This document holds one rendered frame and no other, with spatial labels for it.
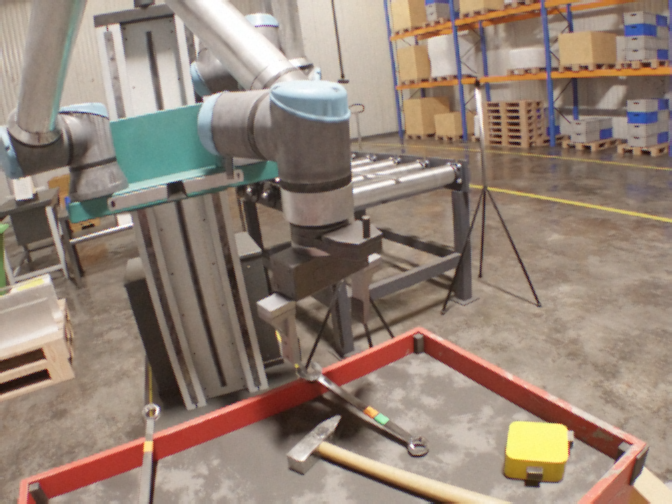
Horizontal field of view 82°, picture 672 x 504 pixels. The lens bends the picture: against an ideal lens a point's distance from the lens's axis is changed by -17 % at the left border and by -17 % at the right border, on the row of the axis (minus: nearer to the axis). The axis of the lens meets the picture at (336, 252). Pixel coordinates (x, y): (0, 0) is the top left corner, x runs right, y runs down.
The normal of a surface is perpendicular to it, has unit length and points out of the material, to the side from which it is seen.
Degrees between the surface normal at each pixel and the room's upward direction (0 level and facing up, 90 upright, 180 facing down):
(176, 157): 90
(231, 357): 90
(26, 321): 90
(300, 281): 98
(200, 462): 0
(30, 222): 90
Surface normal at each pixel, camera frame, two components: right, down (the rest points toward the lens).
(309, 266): 0.68, 0.29
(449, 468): -0.13, -0.94
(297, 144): -0.31, 0.43
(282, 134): -0.57, 0.35
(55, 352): 0.51, 0.22
